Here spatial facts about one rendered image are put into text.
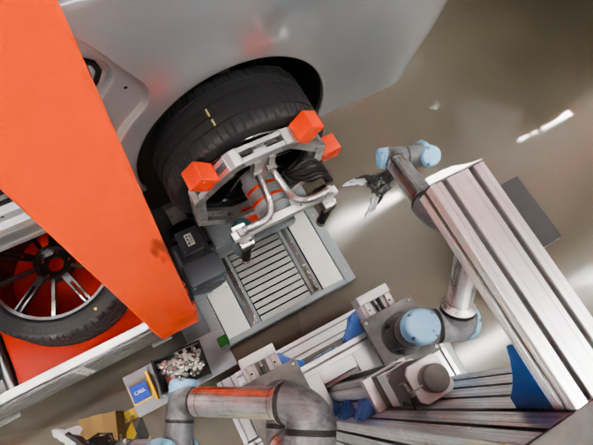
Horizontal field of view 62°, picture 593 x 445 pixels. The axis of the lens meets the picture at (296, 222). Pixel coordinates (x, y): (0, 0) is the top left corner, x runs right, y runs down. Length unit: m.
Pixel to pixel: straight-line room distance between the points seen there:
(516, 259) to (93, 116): 0.55
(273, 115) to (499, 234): 1.14
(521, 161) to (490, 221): 2.75
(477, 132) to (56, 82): 3.01
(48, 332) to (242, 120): 1.17
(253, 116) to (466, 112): 2.02
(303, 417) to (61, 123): 0.78
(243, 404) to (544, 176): 2.65
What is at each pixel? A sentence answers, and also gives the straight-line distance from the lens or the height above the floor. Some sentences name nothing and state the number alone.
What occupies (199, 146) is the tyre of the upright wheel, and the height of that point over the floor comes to 1.12.
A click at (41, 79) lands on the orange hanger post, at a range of 0.58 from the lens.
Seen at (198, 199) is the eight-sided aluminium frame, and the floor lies 0.98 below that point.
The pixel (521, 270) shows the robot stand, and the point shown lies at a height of 2.03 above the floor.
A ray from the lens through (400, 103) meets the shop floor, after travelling 3.31.
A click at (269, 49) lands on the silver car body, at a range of 1.65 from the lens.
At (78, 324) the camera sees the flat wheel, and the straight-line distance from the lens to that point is 2.21.
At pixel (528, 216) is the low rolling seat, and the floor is 0.34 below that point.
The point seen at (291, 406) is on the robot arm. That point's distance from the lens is 1.17.
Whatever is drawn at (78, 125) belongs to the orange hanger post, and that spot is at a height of 2.06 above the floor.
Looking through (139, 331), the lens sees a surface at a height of 0.39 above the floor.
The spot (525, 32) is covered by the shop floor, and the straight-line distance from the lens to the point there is 4.08.
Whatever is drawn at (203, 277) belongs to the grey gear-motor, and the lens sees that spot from 2.26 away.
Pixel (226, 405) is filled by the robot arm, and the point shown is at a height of 1.31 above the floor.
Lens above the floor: 2.60
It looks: 68 degrees down
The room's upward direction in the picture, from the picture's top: 18 degrees clockwise
